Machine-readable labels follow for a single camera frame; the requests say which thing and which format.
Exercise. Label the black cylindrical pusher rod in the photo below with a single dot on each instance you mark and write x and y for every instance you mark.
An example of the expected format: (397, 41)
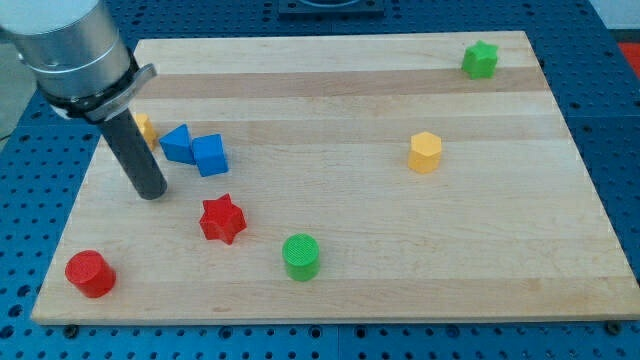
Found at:
(134, 155)

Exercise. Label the blue triangle block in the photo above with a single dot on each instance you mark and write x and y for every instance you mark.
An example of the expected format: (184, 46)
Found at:
(176, 145)

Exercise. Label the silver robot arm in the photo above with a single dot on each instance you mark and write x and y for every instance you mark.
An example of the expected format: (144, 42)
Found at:
(84, 69)

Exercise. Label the blue cube block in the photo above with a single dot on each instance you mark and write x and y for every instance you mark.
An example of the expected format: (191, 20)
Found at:
(209, 155)

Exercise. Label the yellow block behind rod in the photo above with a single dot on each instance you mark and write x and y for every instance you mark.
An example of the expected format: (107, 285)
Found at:
(146, 129)

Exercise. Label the red star block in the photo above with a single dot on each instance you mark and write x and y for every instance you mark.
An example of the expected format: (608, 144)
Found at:
(222, 219)

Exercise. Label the red cylinder block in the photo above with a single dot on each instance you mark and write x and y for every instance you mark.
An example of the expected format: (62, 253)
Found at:
(90, 274)

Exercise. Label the green cylinder block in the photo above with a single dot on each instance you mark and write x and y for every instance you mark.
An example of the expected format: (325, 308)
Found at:
(300, 254)

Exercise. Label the dark mounting plate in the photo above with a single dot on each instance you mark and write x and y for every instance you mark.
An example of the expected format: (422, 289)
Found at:
(291, 8)

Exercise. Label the wooden board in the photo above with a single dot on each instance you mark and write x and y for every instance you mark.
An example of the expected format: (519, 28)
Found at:
(508, 228)

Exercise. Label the yellow hexagon block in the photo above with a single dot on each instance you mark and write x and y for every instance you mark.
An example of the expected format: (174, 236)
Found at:
(425, 152)

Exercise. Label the green star block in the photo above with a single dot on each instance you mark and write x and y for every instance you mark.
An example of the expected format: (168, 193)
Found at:
(480, 60)

